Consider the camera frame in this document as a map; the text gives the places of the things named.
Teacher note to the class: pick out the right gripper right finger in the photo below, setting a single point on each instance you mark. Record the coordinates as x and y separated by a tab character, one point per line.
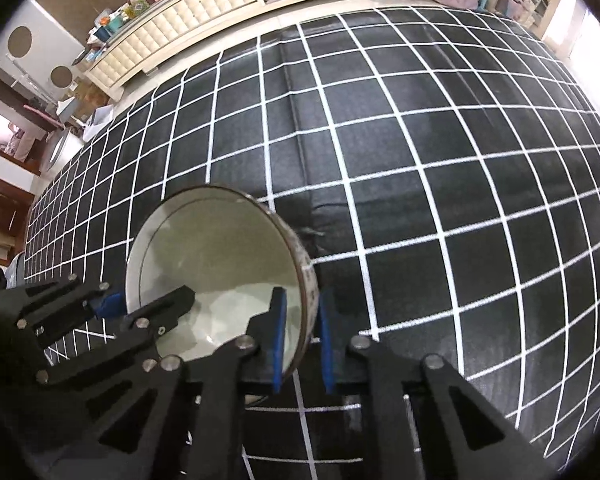
420	418

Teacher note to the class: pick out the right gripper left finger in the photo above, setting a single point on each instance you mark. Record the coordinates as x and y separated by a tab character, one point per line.
205	398

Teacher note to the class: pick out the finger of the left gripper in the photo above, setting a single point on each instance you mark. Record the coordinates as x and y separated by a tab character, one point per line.
44	312
139	332

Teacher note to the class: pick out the green speckled ceramic bowl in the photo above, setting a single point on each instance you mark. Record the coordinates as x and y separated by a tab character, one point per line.
231	251

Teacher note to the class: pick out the round grey white stool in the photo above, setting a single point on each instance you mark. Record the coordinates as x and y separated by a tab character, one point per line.
61	147

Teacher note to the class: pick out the white cardboard box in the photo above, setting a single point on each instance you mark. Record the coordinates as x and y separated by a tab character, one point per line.
100	119

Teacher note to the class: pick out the black white grid tablecloth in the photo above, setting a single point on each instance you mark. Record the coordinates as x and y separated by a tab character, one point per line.
441	167

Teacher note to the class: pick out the cream tufted tv cabinet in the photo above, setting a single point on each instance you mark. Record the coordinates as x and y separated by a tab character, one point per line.
165	29

